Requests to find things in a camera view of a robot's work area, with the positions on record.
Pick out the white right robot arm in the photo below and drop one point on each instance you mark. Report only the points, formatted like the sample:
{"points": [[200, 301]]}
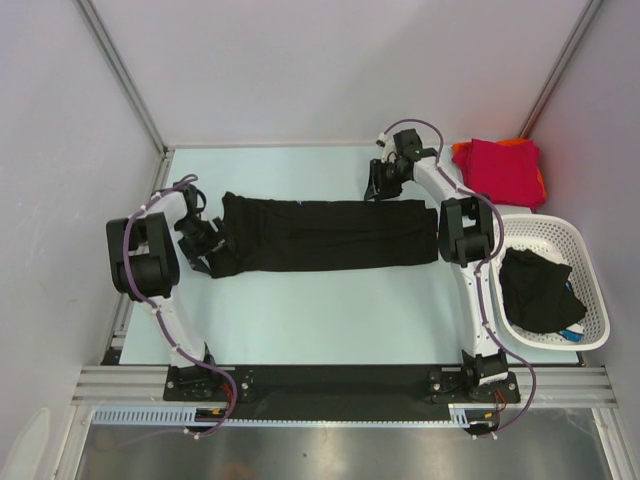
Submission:
{"points": [[470, 235]]}

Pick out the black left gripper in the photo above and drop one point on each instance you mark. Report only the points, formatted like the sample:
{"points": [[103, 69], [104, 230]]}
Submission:
{"points": [[216, 240]]}

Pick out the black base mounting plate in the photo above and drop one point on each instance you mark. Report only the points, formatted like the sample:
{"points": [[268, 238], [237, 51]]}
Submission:
{"points": [[338, 393]]}

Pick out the right aluminium corner post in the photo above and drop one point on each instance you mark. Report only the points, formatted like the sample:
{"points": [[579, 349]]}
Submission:
{"points": [[577, 36]]}

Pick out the white plastic laundry basket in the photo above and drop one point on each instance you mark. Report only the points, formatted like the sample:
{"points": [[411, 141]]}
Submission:
{"points": [[556, 240]]}

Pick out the blue white garment in basket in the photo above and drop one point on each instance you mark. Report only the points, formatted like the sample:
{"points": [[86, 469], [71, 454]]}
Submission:
{"points": [[572, 332]]}

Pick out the black t shirt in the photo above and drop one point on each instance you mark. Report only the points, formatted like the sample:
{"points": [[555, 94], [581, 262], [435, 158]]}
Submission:
{"points": [[535, 291], [313, 236]]}

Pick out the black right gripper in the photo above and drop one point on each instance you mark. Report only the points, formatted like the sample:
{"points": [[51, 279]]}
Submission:
{"points": [[378, 186]]}

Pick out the black t shirt in basket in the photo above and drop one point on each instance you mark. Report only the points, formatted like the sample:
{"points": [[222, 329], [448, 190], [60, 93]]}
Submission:
{"points": [[535, 291]]}

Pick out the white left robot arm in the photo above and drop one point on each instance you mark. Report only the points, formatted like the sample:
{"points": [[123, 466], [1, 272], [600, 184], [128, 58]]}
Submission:
{"points": [[143, 254]]}

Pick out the aluminium corner post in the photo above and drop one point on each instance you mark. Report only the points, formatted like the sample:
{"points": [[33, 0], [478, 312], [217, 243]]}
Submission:
{"points": [[577, 36], [112, 57]]}

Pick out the folded red t shirt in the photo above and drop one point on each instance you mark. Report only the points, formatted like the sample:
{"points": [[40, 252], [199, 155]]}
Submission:
{"points": [[505, 170]]}

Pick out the left aluminium corner post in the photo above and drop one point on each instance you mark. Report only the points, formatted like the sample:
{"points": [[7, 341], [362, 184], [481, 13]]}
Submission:
{"points": [[112, 57]]}

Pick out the white slotted cable duct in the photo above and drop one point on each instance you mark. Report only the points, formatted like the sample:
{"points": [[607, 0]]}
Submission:
{"points": [[158, 416]]}

